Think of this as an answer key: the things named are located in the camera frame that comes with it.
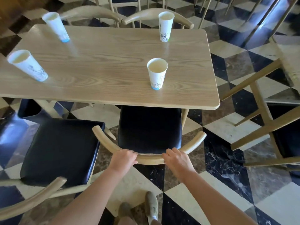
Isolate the person's left hand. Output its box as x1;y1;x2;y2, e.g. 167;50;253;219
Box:
109;149;139;177

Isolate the person's right hand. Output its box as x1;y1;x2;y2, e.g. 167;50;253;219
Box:
162;147;197;183

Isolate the wooden chair with black seat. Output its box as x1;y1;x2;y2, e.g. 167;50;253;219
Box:
92;105;207;166
220;58;300;172
0;99;117;221

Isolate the person's left forearm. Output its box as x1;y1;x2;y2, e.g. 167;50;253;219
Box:
50;167;123;225

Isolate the person's right forearm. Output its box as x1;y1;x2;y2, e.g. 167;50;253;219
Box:
180;171;258;225

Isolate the person's right beige shoe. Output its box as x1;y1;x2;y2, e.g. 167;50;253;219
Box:
145;191;159;222

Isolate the person's beige shoe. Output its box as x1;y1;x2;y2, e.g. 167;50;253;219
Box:
145;191;159;222
118;202;133;220

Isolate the person's left beige shoe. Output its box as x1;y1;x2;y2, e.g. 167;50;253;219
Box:
118;202;133;220

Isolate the white printed paper cup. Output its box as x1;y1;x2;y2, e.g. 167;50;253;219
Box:
42;12;70;43
158;11;175;43
7;49;49;82
147;58;169;90

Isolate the wooden chair with curved backrest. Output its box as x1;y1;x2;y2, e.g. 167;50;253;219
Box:
122;8;195;30
59;5;123;28

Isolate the wooden spindle chair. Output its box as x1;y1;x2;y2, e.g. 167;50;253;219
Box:
94;0;170;10

